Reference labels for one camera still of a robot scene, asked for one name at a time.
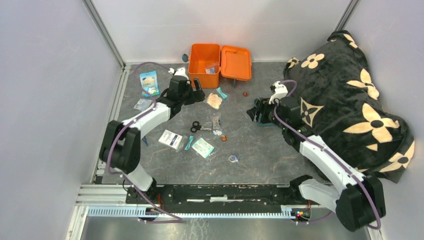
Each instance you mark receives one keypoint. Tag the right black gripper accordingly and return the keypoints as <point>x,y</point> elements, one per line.
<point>277,104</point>

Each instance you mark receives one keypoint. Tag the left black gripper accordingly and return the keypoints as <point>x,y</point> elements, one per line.
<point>198,92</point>

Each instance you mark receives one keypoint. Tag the bagged latex gloves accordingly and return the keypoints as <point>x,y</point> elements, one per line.
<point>214,100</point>

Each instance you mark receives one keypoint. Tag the blue white bandage packet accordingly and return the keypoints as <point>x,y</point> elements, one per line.
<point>212,68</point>

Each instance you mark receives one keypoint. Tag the clear bag of small items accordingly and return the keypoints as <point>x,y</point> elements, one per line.
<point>217,129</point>

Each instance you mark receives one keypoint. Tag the small clear tape roll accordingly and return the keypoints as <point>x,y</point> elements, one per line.
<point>233,159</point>

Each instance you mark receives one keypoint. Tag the blue plaster packet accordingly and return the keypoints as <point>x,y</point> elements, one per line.
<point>149,83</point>

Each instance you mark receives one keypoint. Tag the green white dressing packet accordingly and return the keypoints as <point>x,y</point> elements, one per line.
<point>202,147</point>

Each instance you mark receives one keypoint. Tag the small clear plastic packet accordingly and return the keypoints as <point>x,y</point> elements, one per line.
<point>142,104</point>

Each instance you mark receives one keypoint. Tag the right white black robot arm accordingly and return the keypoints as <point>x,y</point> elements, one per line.
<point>357,200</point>

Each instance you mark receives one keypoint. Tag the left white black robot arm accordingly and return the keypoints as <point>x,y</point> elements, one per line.
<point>121,146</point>

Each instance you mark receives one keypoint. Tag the orange medicine kit box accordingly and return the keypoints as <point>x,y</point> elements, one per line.
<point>207,62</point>

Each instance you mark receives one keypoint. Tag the teal plastic tray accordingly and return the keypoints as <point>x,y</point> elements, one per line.
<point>264,112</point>

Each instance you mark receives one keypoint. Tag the teal sachet near gloves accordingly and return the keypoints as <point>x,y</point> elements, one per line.
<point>222,94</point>

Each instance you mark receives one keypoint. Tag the teal knob behind box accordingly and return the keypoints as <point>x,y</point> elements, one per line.
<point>185,58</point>

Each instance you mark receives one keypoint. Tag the teal sachet by gauze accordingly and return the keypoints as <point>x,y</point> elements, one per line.
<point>189,143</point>

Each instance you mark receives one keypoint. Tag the blue tweezers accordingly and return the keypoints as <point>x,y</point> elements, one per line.
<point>144,139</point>

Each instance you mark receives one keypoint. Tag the black floral blanket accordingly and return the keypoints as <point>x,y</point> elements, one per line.
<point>340,102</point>

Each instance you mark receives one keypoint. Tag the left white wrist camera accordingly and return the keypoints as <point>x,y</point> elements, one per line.
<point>181,71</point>

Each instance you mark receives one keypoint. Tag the black handled scissors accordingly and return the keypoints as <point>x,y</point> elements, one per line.
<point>195,127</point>

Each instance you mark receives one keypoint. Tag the black mounting base rail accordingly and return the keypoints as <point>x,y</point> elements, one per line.
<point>225,199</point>

